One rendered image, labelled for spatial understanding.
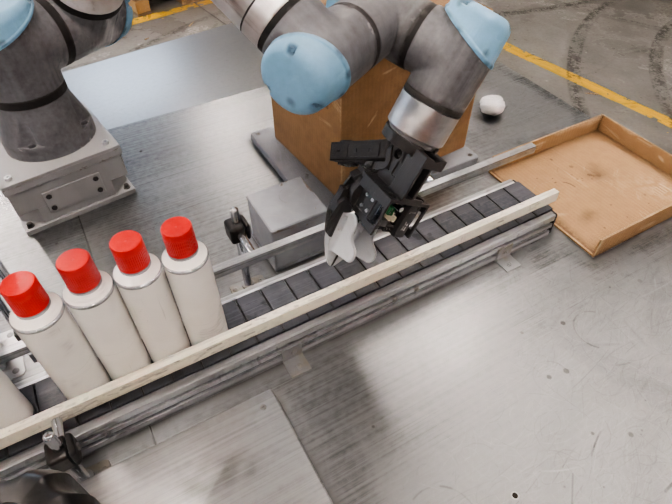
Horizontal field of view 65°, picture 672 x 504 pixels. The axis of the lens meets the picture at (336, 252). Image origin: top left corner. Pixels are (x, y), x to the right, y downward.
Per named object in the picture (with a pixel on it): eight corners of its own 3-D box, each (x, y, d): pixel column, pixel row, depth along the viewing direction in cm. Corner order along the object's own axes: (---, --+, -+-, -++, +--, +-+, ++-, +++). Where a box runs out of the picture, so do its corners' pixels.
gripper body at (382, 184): (365, 239, 62) (416, 152, 57) (330, 198, 68) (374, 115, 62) (408, 242, 67) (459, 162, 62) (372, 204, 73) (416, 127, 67)
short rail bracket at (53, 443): (76, 497, 61) (33, 455, 52) (71, 474, 62) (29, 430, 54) (105, 482, 62) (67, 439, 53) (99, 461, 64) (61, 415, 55)
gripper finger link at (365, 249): (347, 287, 70) (380, 232, 66) (326, 258, 74) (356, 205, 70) (364, 286, 72) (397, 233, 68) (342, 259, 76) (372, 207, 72)
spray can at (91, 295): (117, 394, 64) (50, 287, 49) (104, 363, 67) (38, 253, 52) (158, 373, 66) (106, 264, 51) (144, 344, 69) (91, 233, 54)
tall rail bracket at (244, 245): (254, 316, 78) (239, 238, 67) (236, 283, 83) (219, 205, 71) (274, 307, 80) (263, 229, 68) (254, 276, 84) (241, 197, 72)
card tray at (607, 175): (593, 257, 87) (601, 240, 84) (488, 172, 102) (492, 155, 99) (707, 198, 97) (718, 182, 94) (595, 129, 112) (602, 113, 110)
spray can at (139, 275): (154, 373, 66) (101, 265, 51) (147, 341, 69) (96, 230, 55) (194, 359, 68) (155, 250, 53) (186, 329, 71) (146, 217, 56)
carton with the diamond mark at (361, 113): (340, 202, 93) (341, 56, 74) (274, 137, 107) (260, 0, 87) (465, 147, 105) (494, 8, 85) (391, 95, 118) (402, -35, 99)
